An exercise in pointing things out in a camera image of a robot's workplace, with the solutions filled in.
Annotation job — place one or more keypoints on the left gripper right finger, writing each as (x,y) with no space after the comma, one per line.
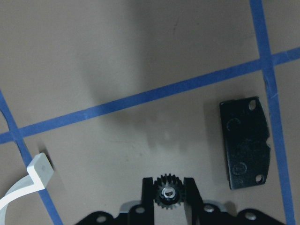
(193,204)

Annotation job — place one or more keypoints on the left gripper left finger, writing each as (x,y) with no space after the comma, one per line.
(148,201)

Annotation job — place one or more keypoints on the small black bearing gear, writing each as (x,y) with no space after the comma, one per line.
(169,191)

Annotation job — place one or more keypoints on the black brake pad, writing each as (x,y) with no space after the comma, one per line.
(245,134)

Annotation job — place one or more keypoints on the white curved plastic bracket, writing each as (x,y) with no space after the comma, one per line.
(39,172)

